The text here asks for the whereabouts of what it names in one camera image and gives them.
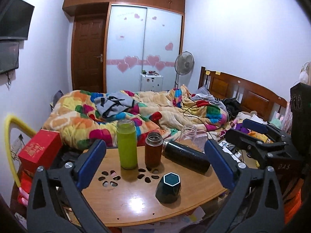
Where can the grey striped cloth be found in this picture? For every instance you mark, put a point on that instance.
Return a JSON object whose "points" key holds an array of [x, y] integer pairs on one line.
{"points": [[206, 96]]}

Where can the black wall television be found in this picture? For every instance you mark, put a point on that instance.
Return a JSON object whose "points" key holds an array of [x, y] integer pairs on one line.
{"points": [[14, 19]]}

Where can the white power strip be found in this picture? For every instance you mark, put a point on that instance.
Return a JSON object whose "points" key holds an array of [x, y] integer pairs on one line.
{"points": [[228, 149]]}

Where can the black speaker box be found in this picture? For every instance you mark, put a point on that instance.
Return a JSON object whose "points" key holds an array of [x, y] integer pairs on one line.
{"points": [[300, 111]]}

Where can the green bottle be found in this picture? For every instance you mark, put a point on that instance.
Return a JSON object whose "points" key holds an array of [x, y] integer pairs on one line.
{"points": [[126, 148]]}

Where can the grey garment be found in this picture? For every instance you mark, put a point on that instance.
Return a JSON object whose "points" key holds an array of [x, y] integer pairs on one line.
{"points": [[113, 104]]}

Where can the brown bottle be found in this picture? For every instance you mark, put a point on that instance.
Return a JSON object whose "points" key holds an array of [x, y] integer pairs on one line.
{"points": [[153, 153]]}

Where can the clear glass jar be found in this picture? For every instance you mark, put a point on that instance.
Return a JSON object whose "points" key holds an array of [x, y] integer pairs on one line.
{"points": [[192, 136]]}

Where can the small white cabinet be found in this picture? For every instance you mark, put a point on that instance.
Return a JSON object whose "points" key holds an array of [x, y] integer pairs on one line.
{"points": [[151, 83]]}

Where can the red box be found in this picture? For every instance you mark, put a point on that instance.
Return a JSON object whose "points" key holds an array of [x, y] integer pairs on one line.
{"points": [[38, 149]]}

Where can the brown wooden door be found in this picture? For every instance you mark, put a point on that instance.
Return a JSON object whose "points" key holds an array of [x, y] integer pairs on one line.
{"points": [[88, 55]]}

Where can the colourful patchwork blanket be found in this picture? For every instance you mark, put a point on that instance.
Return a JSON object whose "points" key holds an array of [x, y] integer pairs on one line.
{"points": [[80, 119]]}

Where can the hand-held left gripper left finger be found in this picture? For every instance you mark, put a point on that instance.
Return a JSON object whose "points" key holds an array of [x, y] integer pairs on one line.
{"points": [[93, 161]]}

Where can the wooden wardrobe with sliding doors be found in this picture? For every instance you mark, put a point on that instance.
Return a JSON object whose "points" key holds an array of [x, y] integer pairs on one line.
{"points": [[126, 41]]}

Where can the standing fan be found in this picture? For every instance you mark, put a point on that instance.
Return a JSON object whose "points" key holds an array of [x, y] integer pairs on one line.
{"points": [[185, 63]]}

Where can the black thermos flask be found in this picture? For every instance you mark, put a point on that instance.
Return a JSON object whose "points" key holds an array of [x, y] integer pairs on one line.
{"points": [[185, 157]]}

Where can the yellow foam tube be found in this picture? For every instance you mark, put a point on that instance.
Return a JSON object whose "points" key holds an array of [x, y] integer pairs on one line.
{"points": [[9, 148]]}

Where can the white plush toy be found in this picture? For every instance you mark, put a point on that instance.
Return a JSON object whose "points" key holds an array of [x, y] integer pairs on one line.
{"points": [[304, 76]]}

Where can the dark green hexagonal cup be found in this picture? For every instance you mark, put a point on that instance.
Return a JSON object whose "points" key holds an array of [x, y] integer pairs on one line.
{"points": [[167, 190]]}

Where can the wooden bed headboard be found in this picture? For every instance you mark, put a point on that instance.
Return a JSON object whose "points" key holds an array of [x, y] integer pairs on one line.
{"points": [[255, 97]]}

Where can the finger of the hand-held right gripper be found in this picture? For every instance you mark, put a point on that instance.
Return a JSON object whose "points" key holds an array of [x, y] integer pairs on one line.
{"points": [[255, 125], [243, 138]]}

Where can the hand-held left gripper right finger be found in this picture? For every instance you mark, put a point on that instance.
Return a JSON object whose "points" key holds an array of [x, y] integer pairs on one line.
{"points": [[218, 161]]}

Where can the black clothing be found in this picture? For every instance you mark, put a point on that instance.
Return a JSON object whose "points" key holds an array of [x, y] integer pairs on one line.
{"points": [[232, 105]]}

